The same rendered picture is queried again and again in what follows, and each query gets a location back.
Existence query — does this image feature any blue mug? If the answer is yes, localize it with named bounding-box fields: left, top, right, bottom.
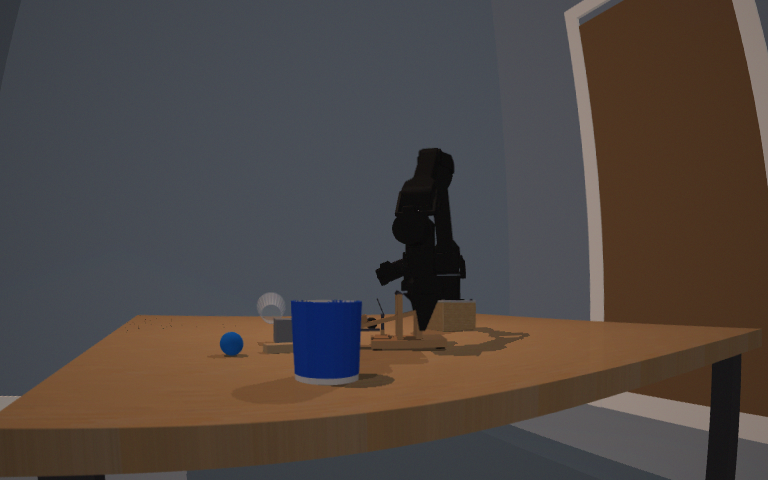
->
left=291, top=300, right=362, bottom=386

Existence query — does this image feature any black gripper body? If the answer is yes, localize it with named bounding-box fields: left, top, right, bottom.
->
left=401, top=247, right=444, bottom=295

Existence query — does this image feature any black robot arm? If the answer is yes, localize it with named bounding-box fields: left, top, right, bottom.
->
left=375, top=148, right=466, bottom=300

